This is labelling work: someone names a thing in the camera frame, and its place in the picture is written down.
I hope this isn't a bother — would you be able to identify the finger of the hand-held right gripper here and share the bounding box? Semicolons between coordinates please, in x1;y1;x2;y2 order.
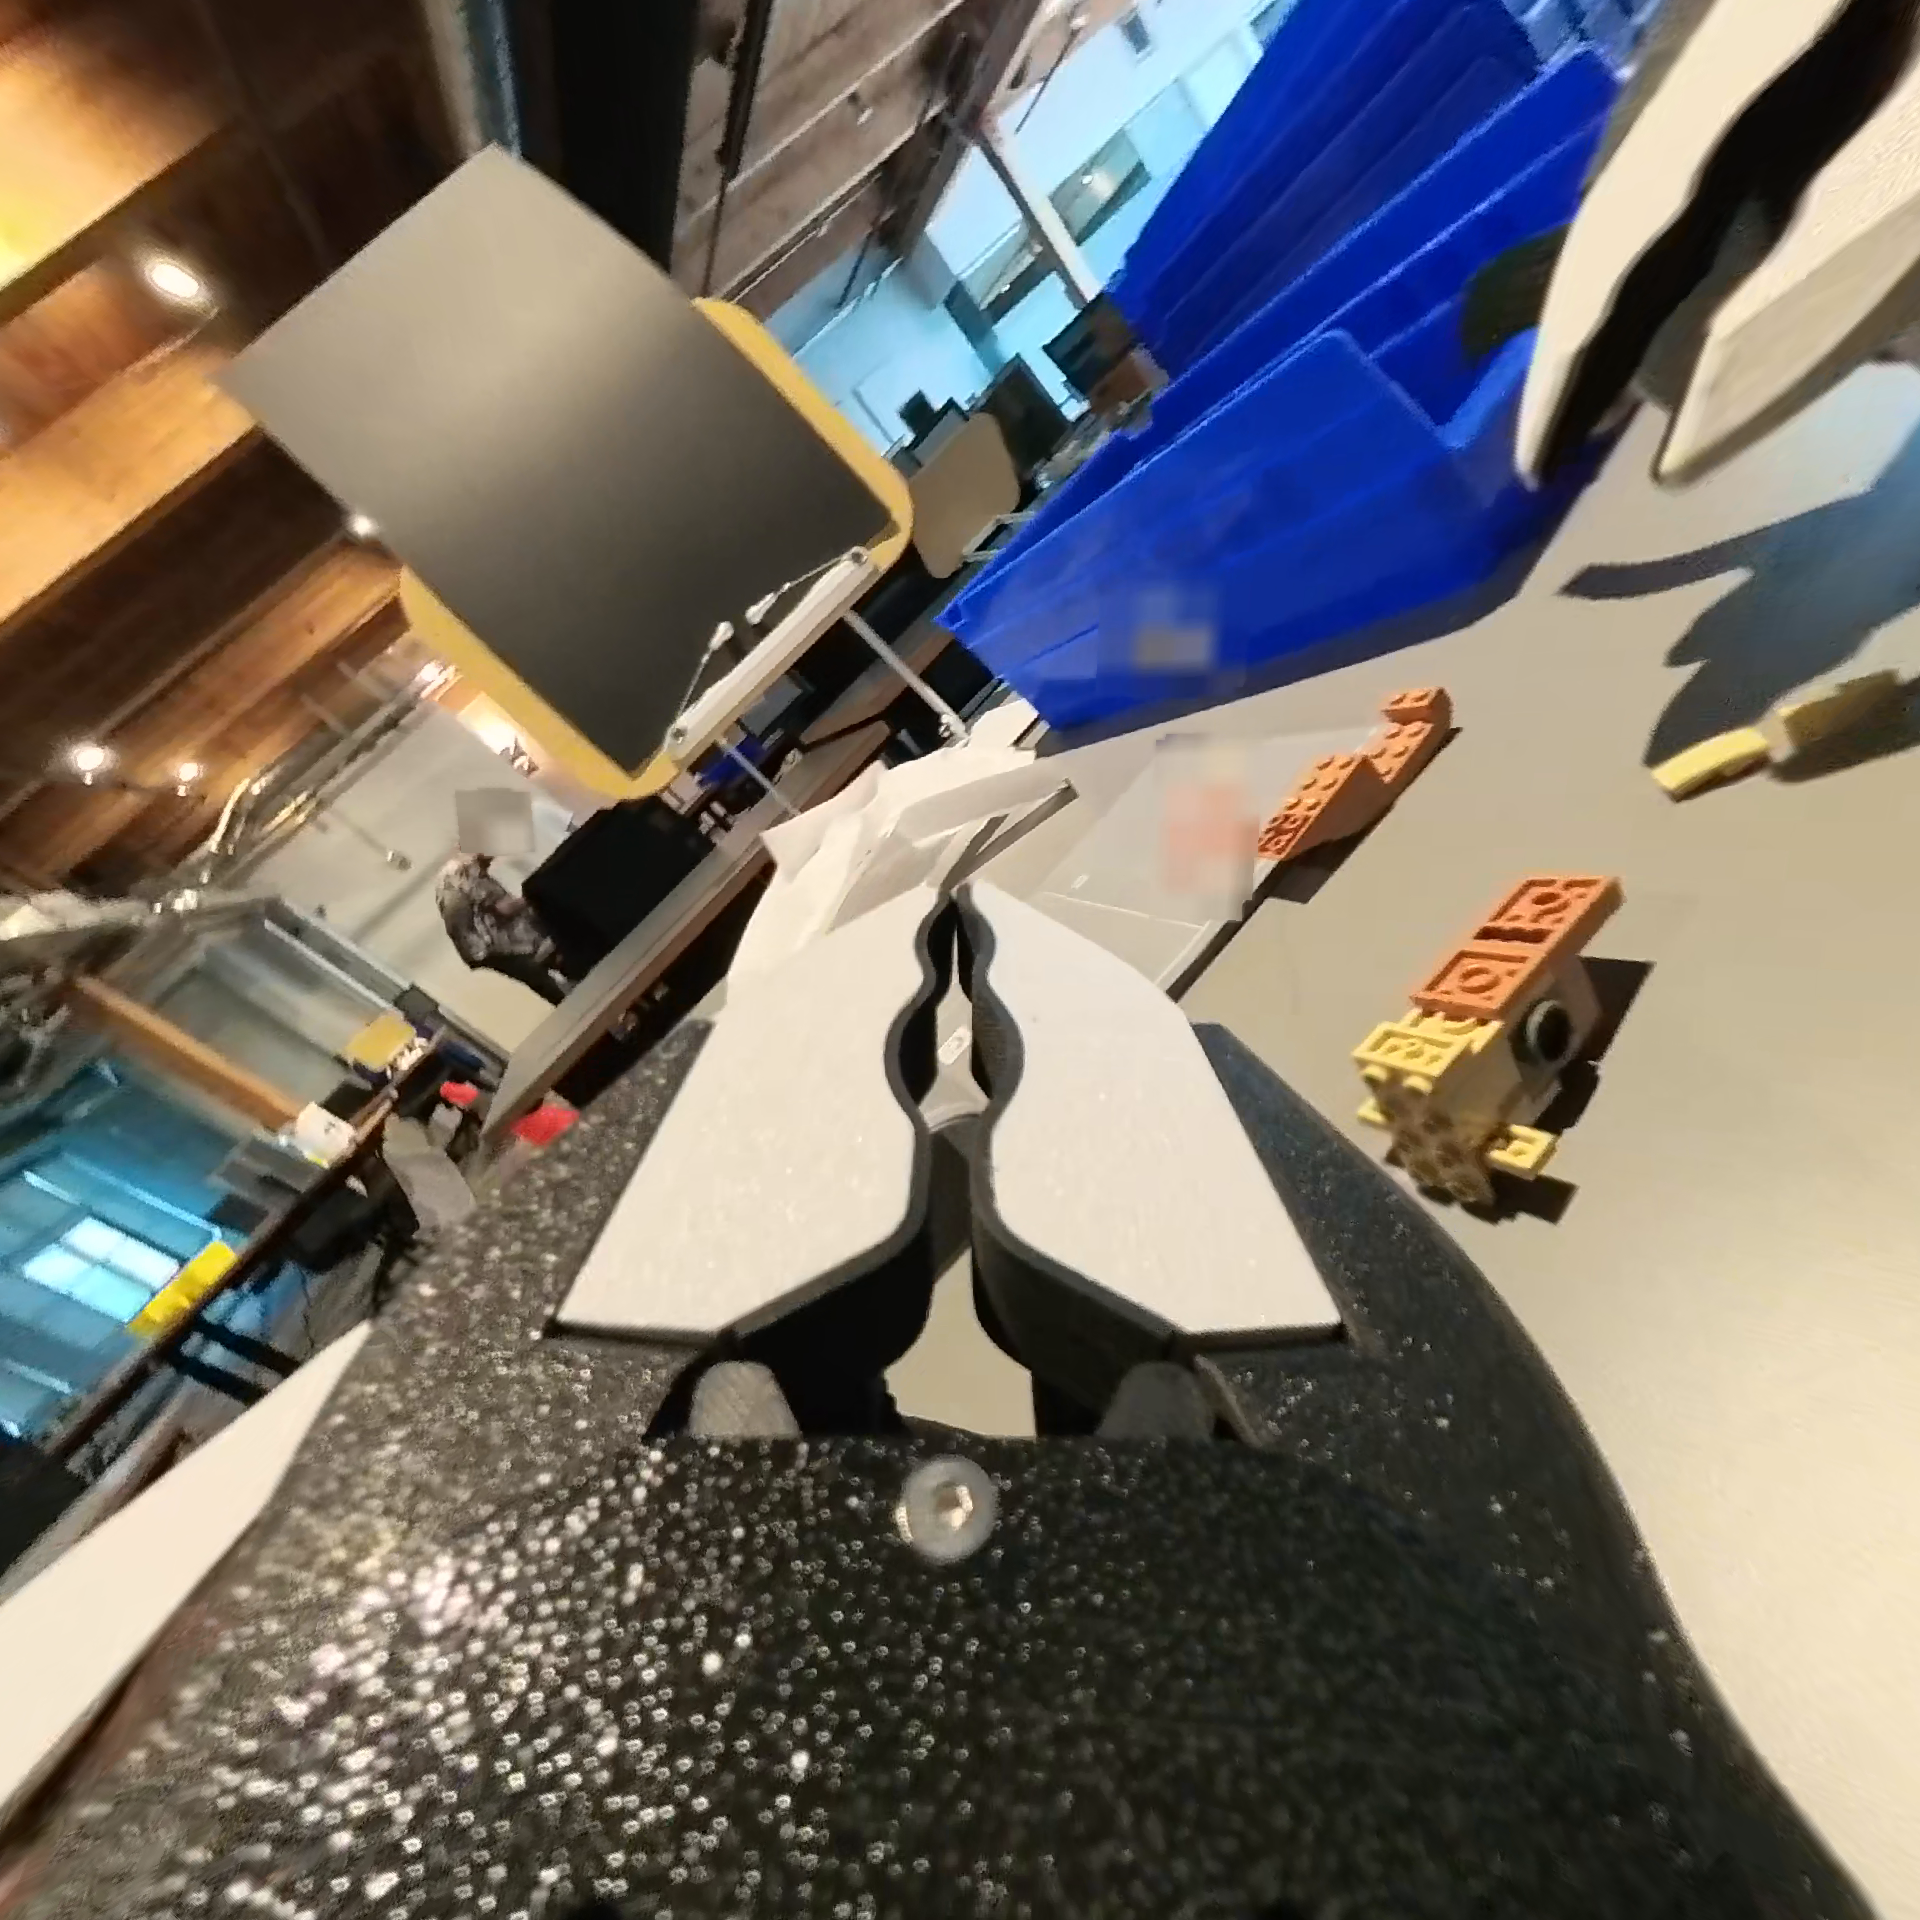
1514;0;1804;485
1656;89;1920;480

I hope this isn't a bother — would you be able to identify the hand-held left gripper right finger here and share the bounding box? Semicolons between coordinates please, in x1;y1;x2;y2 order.
961;879;1345;1445

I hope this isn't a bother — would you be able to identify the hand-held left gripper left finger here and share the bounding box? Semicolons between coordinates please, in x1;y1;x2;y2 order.
556;884;962;1437

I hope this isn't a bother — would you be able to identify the toy brick model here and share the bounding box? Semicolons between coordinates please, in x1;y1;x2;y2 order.
1353;875;1628;1206

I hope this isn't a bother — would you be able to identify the orange toy brick piece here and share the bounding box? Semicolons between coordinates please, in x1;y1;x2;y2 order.
1256;686;1456;861

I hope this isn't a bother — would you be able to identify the grey desk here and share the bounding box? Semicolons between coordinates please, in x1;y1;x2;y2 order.
885;269;1920;1920

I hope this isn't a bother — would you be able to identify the wooden workbench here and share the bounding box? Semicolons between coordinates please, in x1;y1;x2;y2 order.
497;839;784;1145

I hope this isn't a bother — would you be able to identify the clear plastic sheet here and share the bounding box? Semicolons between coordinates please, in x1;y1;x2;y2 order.
1034;733;1402;995

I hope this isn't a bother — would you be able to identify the row of blue bins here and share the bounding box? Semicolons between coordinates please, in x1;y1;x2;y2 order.
1112;0;1633;495

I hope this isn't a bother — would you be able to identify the black monitor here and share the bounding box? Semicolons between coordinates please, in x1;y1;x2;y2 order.
523;800;725;980

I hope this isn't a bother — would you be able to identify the white folded paper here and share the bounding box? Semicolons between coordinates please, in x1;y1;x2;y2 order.
763;748;1077;964

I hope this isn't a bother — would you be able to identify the white mounting bar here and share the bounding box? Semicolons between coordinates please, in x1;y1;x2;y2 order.
664;547;876;761

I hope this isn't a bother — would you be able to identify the beige chair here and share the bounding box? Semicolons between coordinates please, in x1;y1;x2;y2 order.
906;412;1026;580

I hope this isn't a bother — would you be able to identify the black panel with yellow edge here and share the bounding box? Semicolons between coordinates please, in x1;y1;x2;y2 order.
216;144;918;798

